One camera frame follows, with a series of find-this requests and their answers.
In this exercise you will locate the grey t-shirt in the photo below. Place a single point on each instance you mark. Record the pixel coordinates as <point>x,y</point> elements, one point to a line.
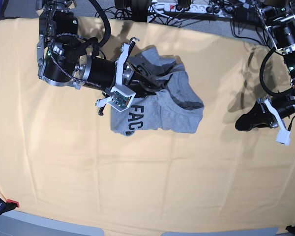
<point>174,107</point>

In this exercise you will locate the yellow table cloth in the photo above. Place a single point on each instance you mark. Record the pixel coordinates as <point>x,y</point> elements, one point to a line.
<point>59,159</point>

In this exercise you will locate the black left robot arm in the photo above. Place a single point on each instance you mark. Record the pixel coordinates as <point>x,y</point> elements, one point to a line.
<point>277,21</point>

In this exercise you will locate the white power strip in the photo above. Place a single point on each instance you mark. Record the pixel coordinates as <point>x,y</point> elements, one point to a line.
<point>169,9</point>

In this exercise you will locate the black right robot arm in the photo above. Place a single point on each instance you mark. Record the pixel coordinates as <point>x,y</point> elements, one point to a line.
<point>65,58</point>

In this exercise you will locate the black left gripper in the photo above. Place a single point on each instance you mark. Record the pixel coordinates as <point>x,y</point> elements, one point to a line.
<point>261,117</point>

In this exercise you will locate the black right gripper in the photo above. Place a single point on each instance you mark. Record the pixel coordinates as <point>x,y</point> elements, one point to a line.
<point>101,75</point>

